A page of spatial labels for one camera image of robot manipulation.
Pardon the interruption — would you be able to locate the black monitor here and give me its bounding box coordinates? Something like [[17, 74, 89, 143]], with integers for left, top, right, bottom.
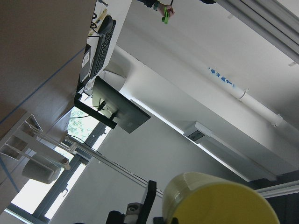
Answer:
[[92, 77, 150, 133]]

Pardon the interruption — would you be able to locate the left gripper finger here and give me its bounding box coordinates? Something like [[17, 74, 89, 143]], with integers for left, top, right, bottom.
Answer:
[[137, 180, 157, 224]]

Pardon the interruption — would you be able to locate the black box with label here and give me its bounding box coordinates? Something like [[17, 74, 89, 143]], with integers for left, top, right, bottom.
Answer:
[[79, 43, 91, 82]]

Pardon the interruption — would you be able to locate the black computer mouse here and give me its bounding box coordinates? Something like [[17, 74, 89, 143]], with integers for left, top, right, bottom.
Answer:
[[98, 15, 113, 35]]

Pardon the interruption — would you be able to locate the person in dark jacket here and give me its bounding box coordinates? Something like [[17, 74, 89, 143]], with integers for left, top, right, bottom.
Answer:
[[138, 0, 175, 17]]

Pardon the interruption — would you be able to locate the green hand tool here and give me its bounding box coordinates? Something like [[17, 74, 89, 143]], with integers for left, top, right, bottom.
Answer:
[[161, 7, 169, 24]]

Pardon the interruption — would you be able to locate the white wire cup rack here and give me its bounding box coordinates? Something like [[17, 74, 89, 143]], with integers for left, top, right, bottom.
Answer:
[[0, 112, 76, 170]]

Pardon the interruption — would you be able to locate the white ceiling pipe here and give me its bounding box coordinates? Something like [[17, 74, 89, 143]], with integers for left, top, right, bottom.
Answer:
[[205, 67, 299, 144]]

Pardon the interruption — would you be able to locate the light blue cup on rack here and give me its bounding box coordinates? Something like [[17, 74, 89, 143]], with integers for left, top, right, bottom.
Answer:
[[22, 160, 61, 184]]

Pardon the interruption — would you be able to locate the black keyboard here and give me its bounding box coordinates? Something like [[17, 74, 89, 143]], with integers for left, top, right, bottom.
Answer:
[[90, 20, 116, 78]]

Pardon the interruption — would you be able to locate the yellow plastic cup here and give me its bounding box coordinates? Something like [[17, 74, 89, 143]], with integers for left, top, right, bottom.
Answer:
[[162, 172, 280, 224]]

